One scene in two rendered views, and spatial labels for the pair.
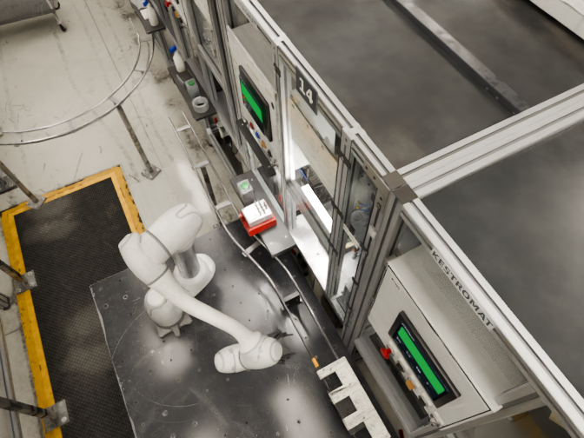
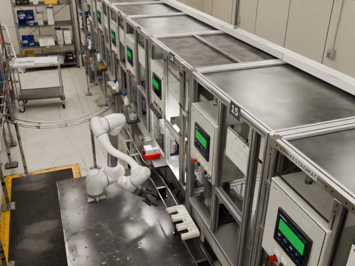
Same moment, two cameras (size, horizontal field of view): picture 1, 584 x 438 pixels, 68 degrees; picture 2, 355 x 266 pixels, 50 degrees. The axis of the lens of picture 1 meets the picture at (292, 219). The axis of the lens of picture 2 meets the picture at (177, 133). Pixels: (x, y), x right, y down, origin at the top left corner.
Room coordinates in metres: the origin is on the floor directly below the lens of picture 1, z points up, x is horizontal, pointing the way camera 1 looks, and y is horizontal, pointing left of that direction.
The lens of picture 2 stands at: (-2.09, -0.37, 2.90)
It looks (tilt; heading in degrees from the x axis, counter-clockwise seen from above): 28 degrees down; 5
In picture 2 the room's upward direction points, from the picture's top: 1 degrees clockwise
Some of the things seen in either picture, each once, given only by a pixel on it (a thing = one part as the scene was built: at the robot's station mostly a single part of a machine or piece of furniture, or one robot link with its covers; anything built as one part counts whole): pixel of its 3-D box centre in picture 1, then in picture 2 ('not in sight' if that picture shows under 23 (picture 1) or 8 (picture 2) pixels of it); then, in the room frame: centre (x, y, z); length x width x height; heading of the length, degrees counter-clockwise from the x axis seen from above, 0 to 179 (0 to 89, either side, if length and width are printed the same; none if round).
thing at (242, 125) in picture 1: (255, 145); (155, 110); (1.29, 0.15, 1.37); 0.36 x 0.04 x 0.04; 25
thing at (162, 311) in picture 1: (163, 302); (95, 180); (0.76, 0.65, 0.85); 0.18 x 0.16 x 0.22; 137
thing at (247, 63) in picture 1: (281, 95); (168, 86); (1.35, 0.02, 1.60); 0.42 x 0.29 x 0.46; 25
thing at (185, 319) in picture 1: (170, 316); (95, 194); (0.74, 0.65, 0.71); 0.22 x 0.18 x 0.06; 25
